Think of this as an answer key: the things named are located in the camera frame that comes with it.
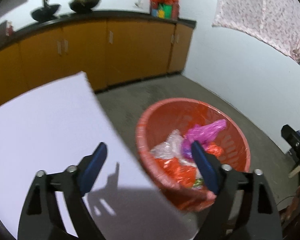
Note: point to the magenta plastic bag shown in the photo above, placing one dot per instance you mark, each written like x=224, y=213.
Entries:
x=203, y=134

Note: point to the white tablecloth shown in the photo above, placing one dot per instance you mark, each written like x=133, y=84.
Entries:
x=55, y=126

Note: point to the red bottle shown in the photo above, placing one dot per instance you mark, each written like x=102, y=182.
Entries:
x=9, y=29

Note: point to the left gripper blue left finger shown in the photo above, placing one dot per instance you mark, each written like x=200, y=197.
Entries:
x=90, y=167

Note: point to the bubble wrap sheet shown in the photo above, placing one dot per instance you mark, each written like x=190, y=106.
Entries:
x=170, y=148

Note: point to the black wok with lid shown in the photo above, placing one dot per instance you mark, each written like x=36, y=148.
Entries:
x=83, y=6

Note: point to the white plastic bag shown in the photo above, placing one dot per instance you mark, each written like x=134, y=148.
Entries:
x=185, y=162

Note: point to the pink floral curtain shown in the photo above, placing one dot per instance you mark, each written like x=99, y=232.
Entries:
x=274, y=22

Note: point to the red plastic trash basket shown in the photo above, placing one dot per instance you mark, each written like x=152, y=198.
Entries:
x=164, y=134

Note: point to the green plastic bag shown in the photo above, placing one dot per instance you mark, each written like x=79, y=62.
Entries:
x=198, y=183

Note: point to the lower wooden cabinets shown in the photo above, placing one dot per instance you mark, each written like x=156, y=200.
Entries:
x=110, y=52

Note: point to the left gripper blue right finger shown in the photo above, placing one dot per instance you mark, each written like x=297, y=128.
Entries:
x=208, y=166

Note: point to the red plastic bag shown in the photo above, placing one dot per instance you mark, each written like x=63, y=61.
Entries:
x=214, y=149

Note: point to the black wok left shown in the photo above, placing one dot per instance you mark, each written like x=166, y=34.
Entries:
x=45, y=13

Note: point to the colourful boxes on counter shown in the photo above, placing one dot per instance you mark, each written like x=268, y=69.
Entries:
x=164, y=10

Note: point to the orange plastic bag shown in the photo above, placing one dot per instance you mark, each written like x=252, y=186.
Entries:
x=182, y=174

